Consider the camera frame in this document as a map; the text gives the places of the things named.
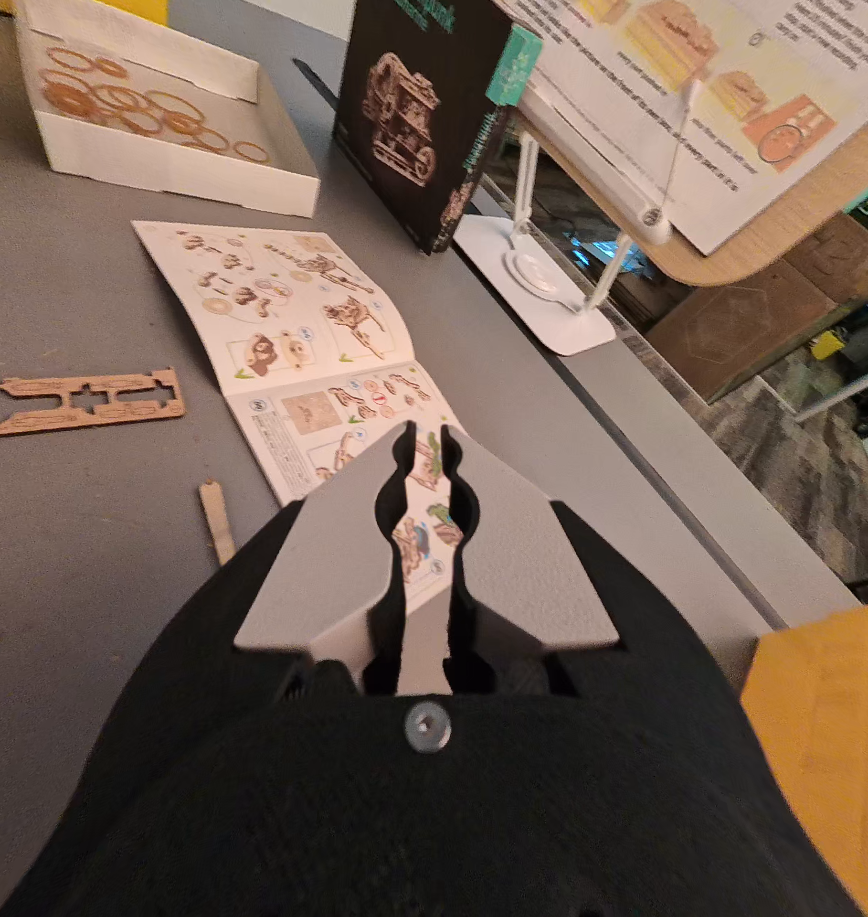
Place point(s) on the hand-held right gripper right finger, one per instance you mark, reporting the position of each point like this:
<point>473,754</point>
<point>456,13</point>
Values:
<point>534,573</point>

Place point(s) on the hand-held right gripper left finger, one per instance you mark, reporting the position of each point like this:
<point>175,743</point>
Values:
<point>319,573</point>

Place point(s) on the instruction booklet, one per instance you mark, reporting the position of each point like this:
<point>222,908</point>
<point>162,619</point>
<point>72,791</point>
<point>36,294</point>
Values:
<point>298,322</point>

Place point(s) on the white cardboard tray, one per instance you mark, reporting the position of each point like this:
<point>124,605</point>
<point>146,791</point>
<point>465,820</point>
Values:
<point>190,183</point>

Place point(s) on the black model kit box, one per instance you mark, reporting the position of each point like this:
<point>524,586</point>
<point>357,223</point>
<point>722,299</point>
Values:
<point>405,129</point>

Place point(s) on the wooden stick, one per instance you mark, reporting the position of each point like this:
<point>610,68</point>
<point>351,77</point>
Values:
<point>218,523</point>

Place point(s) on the large cardboard box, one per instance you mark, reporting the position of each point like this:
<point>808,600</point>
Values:
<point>735,329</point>

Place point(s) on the yellow plastic bin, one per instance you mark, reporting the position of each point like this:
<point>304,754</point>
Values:
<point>821,752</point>
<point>133,8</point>

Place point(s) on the yellow floor sign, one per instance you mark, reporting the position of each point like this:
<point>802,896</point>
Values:
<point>828,345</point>

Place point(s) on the wooden frame offcut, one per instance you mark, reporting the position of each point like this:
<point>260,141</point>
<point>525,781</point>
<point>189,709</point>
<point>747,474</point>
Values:
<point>155,405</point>

